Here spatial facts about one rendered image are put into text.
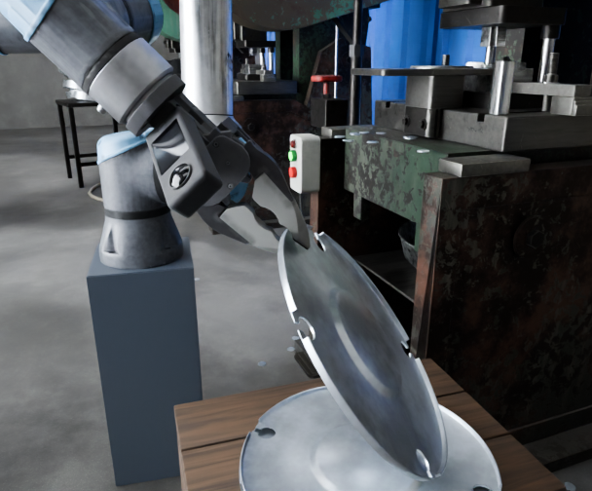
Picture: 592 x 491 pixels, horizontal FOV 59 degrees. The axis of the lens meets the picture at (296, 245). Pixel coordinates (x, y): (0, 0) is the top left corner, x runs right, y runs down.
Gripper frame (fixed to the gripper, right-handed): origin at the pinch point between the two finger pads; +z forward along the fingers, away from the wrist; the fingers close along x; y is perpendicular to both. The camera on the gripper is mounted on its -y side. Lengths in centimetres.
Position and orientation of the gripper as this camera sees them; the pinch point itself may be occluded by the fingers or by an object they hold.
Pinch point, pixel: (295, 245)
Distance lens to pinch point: 53.9
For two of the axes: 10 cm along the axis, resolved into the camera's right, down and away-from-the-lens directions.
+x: -7.1, 6.7, 2.4
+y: 0.0, -3.3, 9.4
